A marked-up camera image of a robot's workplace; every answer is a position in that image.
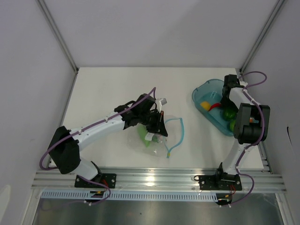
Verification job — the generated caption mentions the red toy chili pepper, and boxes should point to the red toy chili pepper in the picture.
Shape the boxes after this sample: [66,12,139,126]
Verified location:
[209,103,222,111]

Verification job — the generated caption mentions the white slotted cable duct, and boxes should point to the white slotted cable duct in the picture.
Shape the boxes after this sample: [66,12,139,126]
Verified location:
[41,190,218,202]

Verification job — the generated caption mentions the clear zip bag teal zipper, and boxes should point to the clear zip bag teal zipper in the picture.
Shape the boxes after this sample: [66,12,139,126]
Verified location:
[127,115,185,158]

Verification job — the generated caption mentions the light green toy pepper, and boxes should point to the light green toy pepper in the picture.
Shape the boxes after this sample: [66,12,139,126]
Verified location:
[137,125,151,148]

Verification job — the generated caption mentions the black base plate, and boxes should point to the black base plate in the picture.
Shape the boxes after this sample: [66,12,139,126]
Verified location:
[194,174,242,191]
[75,173,117,189]

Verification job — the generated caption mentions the yellow toy lemon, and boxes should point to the yellow toy lemon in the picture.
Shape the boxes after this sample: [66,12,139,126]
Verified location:
[200,101,211,111]

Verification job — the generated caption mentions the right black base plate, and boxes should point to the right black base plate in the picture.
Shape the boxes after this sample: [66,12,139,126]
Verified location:
[194,174,242,191]

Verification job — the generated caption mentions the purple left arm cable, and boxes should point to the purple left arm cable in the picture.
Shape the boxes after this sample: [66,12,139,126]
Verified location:
[38,87,157,171]

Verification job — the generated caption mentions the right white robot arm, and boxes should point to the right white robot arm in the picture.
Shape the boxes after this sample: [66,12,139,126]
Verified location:
[214,75,270,189]

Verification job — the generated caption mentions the teal plastic tub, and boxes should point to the teal plastic tub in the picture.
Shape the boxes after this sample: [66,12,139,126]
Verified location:
[192,79,233,136]

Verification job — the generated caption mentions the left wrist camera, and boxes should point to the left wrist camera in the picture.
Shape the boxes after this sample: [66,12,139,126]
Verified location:
[157,98,167,107]

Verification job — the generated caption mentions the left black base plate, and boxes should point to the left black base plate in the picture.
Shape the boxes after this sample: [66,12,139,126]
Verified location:
[75,173,117,189]

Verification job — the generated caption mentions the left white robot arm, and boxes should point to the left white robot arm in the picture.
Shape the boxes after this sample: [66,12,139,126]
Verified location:
[49,94,168,188]

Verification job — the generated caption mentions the aluminium mounting rail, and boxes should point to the aluminium mounting rail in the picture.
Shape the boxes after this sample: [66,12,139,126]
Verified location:
[31,167,287,193]

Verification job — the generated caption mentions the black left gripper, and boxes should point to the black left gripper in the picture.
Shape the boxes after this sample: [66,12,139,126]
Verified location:
[139,110,168,137]

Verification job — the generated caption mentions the purple toy eggplant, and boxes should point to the purple toy eggplant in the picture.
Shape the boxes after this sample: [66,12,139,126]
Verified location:
[152,135,163,143]

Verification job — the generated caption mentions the light green toy fruit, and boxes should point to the light green toy fruit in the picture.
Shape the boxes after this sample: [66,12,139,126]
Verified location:
[229,120,236,132]

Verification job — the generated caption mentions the dark green toy bell pepper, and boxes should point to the dark green toy bell pepper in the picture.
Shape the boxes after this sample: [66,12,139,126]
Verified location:
[222,108,237,121]

